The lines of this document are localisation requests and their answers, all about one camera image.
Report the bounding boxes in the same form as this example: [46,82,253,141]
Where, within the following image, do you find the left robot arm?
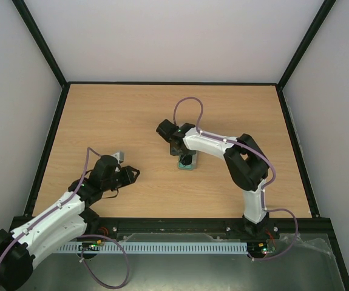
[0,152,140,290]

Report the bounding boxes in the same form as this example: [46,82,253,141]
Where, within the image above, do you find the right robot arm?
[156,119,271,238]

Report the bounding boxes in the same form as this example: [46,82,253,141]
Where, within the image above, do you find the black enclosure frame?
[10,1,349,290]

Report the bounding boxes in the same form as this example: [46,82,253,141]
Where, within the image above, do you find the grey leather glasses case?
[177,153,199,171]

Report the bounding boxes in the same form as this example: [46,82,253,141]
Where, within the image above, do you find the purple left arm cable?
[0,147,131,290]

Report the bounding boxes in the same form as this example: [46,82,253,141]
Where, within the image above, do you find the metal front tray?
[22,235,344,290]

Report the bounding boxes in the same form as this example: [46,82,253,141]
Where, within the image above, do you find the light blue slotted cable duct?
[55,241,248,255]

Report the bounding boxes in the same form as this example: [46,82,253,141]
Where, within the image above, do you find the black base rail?
[8,216,330,240]

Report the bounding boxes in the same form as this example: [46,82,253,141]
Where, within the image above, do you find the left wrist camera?
[112,151,125,164]

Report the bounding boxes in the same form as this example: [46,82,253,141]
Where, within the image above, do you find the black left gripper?
[103,166,140,191]

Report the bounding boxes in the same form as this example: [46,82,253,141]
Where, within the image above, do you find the black sunglasses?
[178,154,197,168]

